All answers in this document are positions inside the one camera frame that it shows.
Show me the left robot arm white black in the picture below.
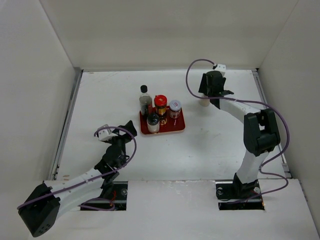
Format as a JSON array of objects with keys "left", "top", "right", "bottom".
[{"left": 17, "top": 120, "right": 137, "bottom": 238}]

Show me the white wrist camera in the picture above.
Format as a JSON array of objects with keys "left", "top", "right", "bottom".
[
  {"left": 95, "top": 124, "right": 117, "bottom": 142},
  {"left": 212, "top": 63, "right": 227, "bottom": 78}
]

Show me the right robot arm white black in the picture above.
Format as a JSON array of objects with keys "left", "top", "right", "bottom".
[{"left": 198, "top": 70, "right": 281, "bottom": 198}]

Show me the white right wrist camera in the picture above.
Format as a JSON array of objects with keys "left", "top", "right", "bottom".
[{"left": 212, "top": 63, "right": 227, "bottom": 78}]

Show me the red lid sauce jar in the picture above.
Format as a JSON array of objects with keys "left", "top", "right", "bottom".
[{"left": 154, "top": 94, "right": 168, "bottom": 126}]

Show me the small jar white lid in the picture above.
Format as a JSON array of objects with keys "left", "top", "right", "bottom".
[{"left": 169, "top": 100, "right": 182, "bottom": 119}]

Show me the soy sauce bottle red label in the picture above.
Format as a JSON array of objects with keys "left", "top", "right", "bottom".
[{"left": 139, "top": 85, "right": 153, "bottom": 118}]

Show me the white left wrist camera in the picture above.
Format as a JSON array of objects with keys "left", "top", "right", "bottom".
[{"left": 95, "top": 124, "right": 117, "bottom": 142}]

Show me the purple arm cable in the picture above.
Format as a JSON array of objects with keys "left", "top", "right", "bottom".
[
  {"left": 185, "top": 58, "right": 291, "bottom": 203},
  {"left": 16, "top": 126, "right": 138, "bottom": 212}
]

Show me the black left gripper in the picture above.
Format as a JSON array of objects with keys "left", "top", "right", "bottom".
[{"left": 106, "top": 120, "right": 136, "bottom": 153}]

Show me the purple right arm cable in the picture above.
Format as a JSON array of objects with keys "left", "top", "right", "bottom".
[{"left": 185, "top": 58, "right": 291, "bottom": 203}]

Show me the salt grinder black clear top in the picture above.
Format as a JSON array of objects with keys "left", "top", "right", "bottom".
[{"left": 199, "top": 94, "right": 211, "bottom": 107}]

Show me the white shaker black knob lid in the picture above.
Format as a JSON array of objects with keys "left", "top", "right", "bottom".
[{"left": 146, "top": 112, "right": 160, "bottom": 134}]

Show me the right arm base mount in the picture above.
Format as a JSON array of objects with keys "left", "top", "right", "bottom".
[{"left": 215, "top": 180, "right": 265, "bottom": 211}]

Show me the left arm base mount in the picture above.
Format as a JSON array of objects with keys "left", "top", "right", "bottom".
[{"left": 79, "top": 181, "right": 129, "bottom": 211}]

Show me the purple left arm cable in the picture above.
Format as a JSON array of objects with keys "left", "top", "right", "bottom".
[{"left": 16, "top": 126, "right": 138, "bottom": 212}]

